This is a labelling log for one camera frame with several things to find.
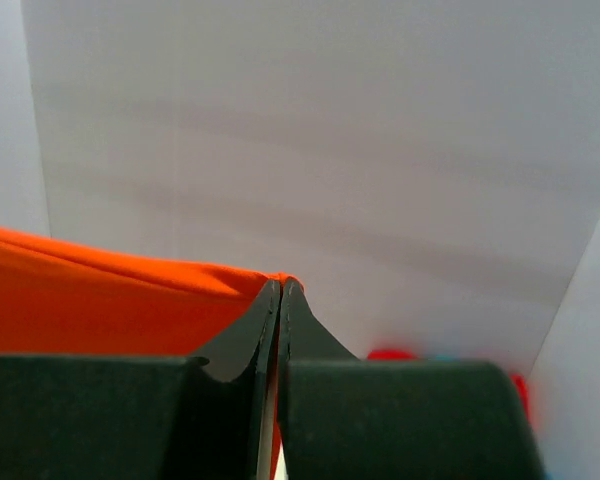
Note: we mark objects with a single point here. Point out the red t-shirt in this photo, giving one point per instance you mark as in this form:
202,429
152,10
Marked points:
394,354

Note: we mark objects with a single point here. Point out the orange t-shirt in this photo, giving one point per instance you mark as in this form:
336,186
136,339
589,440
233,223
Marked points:
58,298

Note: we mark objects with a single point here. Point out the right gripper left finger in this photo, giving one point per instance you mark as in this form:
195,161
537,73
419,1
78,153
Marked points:
206,415

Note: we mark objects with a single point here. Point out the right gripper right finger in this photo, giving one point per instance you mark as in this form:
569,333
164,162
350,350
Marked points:
342,417

